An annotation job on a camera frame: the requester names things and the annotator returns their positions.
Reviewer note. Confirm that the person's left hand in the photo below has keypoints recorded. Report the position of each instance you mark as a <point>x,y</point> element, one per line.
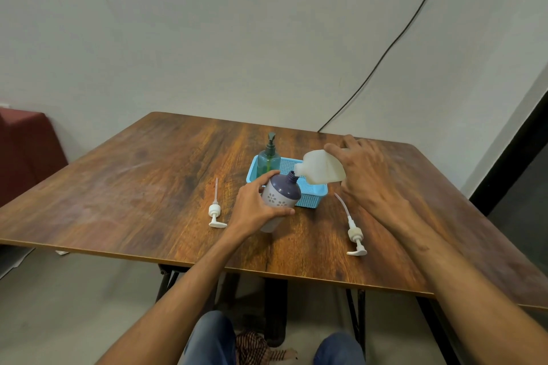
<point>252,208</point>

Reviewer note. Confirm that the person's right hand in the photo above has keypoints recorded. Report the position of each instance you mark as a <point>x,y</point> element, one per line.
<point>368,176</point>

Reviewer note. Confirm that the small navy white floral bottle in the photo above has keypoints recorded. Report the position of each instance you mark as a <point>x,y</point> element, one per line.
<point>280,195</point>

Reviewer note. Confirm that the small white pump cap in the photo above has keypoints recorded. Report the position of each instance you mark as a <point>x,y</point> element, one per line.
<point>215,210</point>

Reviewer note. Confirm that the large translucent bottle yellow liquid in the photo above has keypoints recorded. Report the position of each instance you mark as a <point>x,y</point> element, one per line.
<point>323,168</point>

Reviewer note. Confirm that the small green plastic bottle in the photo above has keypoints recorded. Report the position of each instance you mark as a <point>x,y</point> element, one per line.
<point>268,163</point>

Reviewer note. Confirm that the blue plastic basket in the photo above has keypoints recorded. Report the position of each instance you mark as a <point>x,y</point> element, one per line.
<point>314,195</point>

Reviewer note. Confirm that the large white pump cap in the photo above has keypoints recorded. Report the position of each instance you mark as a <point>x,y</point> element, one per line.
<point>354,232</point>

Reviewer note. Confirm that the green pump cap yellow tube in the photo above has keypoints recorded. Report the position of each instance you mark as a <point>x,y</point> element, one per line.
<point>270,144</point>

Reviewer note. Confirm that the person's left forearm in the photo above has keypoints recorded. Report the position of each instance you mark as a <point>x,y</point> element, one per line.
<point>171,307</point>

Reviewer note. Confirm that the person's left leg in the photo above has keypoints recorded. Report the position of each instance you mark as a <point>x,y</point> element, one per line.
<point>212,343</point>

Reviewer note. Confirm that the person's leg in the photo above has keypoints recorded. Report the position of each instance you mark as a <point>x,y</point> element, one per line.
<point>212,343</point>
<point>338,351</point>

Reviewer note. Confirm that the person's right leg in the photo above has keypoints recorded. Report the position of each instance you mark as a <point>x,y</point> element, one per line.
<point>338,351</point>

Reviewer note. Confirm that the black metal table leg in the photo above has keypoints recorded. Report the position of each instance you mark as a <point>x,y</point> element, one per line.
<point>356,320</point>
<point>165,281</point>

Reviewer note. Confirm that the brown checkered cloth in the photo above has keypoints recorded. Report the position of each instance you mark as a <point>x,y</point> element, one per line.
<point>257,351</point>

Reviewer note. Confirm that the white paper sheet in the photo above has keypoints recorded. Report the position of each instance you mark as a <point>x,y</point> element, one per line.
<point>62,252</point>

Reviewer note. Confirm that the dark red sofa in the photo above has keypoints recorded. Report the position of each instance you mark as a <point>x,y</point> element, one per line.
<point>28,155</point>

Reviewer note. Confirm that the white flat board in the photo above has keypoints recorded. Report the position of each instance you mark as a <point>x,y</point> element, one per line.
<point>12,261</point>

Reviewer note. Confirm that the black table support post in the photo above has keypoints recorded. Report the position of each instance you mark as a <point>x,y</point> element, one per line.
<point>275,311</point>

